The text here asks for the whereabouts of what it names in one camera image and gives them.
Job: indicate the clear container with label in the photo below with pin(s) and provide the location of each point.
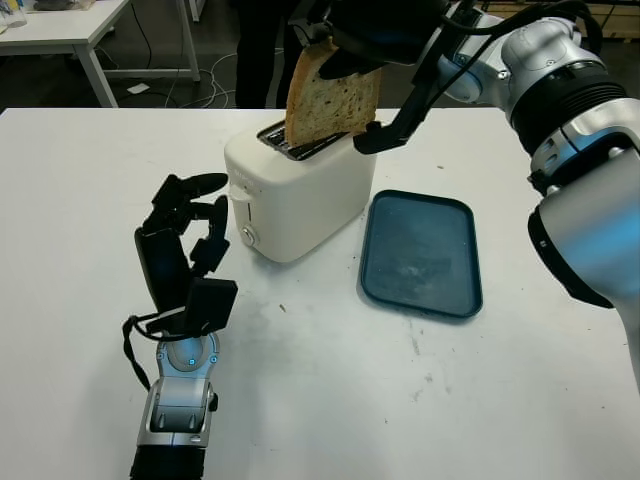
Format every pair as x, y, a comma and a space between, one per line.
12, 15

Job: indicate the wooden crate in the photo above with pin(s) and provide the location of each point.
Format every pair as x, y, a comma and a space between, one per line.
622, 20

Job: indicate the person in dark clothes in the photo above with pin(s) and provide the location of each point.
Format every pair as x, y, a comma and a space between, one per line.
255, 60

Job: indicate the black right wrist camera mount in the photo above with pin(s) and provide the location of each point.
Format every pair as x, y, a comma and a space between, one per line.
380, 140

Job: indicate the white desk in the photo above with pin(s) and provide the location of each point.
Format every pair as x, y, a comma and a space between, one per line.
60, 25

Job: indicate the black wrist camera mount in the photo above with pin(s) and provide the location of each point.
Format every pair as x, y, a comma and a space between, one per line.
210, 305
380, 140

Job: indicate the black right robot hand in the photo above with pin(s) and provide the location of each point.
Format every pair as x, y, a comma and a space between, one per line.
380, 30

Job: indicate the white paper sheet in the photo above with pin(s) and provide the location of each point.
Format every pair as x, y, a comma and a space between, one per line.
138, 88

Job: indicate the brown bread slice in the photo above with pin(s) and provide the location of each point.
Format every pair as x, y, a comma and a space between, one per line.
330, 110

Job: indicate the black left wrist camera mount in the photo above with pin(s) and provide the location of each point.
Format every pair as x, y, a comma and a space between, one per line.
210, 305

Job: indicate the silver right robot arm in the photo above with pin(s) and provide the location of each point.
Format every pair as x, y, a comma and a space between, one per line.
575, 150

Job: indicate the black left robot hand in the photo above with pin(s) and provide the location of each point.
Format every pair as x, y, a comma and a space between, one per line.
160, 265

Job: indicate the teal plastic tray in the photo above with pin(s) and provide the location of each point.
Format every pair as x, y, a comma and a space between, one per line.
420, 260

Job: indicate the white two-slot toaster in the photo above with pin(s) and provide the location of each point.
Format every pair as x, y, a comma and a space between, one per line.
300, 200

